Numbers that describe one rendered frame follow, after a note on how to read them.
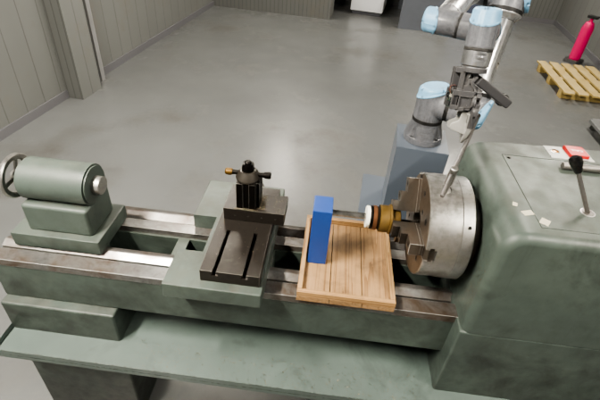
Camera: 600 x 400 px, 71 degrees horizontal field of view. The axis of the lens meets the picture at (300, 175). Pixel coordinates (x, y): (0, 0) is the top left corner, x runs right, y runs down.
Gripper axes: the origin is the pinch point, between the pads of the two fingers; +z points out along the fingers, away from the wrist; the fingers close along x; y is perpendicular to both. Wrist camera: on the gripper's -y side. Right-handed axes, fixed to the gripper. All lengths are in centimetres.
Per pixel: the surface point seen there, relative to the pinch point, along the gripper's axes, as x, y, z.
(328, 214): 6.4, 36.3, 26.8
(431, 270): 15.1, 5.0, 36.1
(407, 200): 1.5, 12.7, 20.9
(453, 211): 13.9, 2.9, 17.3
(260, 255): 10, 55, 42
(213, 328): -2, 72, 83
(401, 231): 10.5, 14.7, 27.2
